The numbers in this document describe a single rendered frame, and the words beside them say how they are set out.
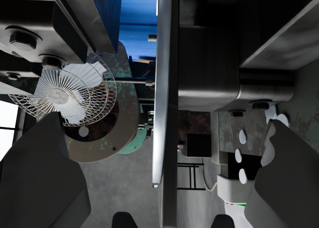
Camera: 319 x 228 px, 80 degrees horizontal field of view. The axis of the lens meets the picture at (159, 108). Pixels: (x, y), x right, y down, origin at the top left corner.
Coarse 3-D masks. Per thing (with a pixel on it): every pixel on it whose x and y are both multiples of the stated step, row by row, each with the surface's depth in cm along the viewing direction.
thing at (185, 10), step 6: (180, 0) 24; (186, 0) 24; (192, 0) 24; (198, 0) 24; (180, 6) 25; (186, 6) 25; (192, 6) 25; (198, 6) 25; (180, 12) 26; (186, 12) 26; (192, 12) 26; (180, 18) 28; (186, 18) 28; (192, 18) 28; (180, 24) 29; (186, 24) 29; (192, 24) 29
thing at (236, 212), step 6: (228, 204) 149; (234, 204) 143; (228, 210) 149; (234, 210) 142; (240, 210) 136; (234, 216) 141; (240, 216) 136; (234, 222) 141; (240, 222) 135; (246, 222) 132
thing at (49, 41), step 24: (0, 0) 20; (24, 0) 20; (48, 0) 20; (0, 24) 20; (24, 24) 20; (48, 24) 20; (72, 24) 24; (0, 48) 28; (24, 48) 21; (48, 48) 24; (72, 48) 24
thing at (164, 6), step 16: (160, 0) 10; (160, 16) 10; (160, 32) 10; (160, 48) 10; (160, 64) 10; (160, 80) 11; (160, 96) 11; (160, 112) 11; (160, 128) 12; (160, 144) 12; (160, 160) 13; (160, 176) 15
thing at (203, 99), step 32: (192, 32) 20; (224, 32) 20; (192, 64) 19; (224, 64) 19; (192, 96) 19; (224, 96) 19; (256, 96) 19; (288, 96) 19; (160, 192) 17; (160, 224) 15
